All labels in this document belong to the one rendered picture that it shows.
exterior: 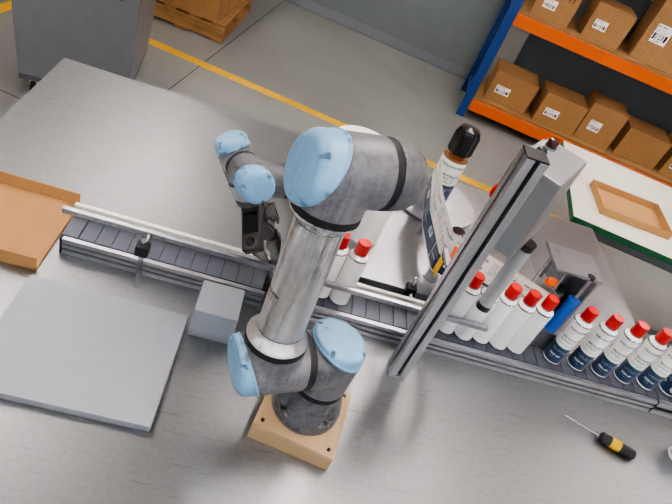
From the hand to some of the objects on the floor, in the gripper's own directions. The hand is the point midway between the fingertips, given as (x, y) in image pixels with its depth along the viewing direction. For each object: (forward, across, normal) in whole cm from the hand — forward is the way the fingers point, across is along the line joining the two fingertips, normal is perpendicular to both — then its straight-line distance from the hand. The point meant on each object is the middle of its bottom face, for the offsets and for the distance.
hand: (271, 265), depth 146 cm
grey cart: (+21, +151, -213) cm, 262 cm away
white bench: (+192, -146, -114) cm, 267 cm away
